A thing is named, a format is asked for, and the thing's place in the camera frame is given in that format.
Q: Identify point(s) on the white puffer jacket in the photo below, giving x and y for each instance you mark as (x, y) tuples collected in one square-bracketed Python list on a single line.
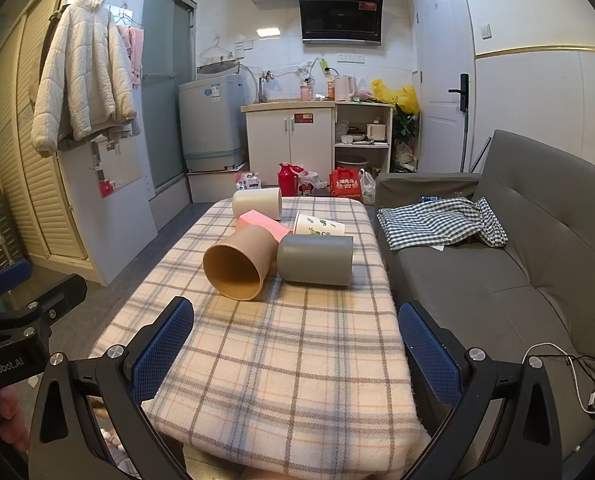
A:
[(82, 70)]

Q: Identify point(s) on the grey basin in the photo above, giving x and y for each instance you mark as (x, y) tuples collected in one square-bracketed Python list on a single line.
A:
[(218, 68)]

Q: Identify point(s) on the person's left hand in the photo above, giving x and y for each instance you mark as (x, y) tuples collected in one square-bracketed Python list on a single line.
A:
[(11, 410)]

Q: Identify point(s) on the orange bottle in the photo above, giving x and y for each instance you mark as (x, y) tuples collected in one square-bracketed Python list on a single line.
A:
[(331, 89)]

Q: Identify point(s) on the metal faucet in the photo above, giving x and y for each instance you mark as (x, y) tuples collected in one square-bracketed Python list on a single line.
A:
[(262, 87)]

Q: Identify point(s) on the white dotted packet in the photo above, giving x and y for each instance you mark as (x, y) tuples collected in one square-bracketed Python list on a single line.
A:
[(247, 181)]

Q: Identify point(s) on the cartoon print bag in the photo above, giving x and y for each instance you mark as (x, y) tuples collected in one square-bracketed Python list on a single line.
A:
[(310, 185)]

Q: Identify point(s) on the red gift bag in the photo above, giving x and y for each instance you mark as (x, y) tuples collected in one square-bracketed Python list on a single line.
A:
[(346, 185)]

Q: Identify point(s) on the cream cup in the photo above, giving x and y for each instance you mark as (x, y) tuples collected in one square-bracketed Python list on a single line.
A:
[(257, 204)]

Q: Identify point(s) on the green checked cloth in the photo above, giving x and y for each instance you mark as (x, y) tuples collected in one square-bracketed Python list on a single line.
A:
[(437, 222)]

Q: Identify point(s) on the white electric kettle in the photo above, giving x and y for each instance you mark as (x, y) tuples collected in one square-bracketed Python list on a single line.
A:
[(376, 132)]

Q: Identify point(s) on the black range hood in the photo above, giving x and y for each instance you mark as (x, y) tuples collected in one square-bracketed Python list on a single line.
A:
[(340, 10)]

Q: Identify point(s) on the pink garment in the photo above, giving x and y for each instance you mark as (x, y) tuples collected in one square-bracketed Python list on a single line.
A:
[(136, 52)]

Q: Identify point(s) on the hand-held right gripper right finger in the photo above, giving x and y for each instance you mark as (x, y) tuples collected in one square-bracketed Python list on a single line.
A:
[(430, 357)]

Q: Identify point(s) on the white open shelf unit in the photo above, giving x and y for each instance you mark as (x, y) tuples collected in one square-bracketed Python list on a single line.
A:
[(388, 125)]

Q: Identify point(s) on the brown cup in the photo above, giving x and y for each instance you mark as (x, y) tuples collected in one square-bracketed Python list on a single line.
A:
[(252, 247)]

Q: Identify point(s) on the red round object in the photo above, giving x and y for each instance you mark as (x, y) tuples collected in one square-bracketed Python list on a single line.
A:
[(106, 188)]

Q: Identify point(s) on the red thermos jug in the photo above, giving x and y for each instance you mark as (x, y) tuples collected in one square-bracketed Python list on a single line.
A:
[(288, 180)]

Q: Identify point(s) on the white light switch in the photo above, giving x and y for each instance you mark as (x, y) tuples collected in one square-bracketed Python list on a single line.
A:
[(486, 31)]

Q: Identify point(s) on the white plastic bag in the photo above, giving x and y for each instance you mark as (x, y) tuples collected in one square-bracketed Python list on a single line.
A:
[(368, 190)]

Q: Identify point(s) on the white sink cabinet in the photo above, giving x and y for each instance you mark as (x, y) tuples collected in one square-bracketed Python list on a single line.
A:
[(290, 140)]

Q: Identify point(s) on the plaid tablecloth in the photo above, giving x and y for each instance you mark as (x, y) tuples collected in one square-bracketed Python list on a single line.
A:
[(287, 360)]

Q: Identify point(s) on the yellow plastic bag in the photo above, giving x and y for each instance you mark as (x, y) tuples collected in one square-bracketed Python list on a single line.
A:
[(400, 97)]

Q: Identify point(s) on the grey cup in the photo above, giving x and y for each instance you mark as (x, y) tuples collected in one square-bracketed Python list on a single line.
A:
[(315, 260)]

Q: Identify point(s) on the frosted glass sliding door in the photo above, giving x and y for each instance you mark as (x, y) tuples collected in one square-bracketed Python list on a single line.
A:
[(165, 85)]

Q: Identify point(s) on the pink box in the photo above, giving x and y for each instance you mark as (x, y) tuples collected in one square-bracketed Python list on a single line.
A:
[(260, 220)]

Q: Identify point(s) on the grey sofa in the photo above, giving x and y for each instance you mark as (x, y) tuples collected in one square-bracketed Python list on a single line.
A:
[(477, 290)]

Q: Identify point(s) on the leaf print paper cup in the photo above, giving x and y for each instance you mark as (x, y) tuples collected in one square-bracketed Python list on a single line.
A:
[(320, 224)]

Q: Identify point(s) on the pink kettle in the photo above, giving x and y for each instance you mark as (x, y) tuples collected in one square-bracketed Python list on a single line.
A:
[(345, 87)]

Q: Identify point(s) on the grey washing machine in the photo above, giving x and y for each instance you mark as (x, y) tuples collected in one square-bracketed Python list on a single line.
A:
[(210, 120)]

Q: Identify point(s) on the louvred wardrobe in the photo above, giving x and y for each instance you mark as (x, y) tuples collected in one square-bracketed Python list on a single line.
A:
[(32, 195)]

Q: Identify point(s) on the white door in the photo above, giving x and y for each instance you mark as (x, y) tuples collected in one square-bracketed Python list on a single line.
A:
[(442, 35)]

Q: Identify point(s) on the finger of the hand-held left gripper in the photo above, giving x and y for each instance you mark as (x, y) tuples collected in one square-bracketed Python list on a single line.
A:
[(59, 292), (8, 277)]

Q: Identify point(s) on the pink bottle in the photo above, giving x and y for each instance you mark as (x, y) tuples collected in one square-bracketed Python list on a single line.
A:
[(305, 92)]

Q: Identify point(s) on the green plant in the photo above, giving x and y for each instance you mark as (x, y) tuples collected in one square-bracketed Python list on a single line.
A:
[(405, 127)]

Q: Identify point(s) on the green power strip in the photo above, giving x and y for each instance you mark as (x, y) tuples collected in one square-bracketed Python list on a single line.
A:
[(324, 67)]

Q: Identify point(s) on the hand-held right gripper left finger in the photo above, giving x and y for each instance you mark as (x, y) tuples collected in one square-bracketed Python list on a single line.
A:
[(157, 355)]

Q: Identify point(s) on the grey cooking pot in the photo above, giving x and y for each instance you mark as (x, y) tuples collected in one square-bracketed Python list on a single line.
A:
[(351, 162)]

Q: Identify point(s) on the white clothes hanger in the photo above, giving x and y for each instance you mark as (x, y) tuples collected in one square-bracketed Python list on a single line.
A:
[(216, 52)]

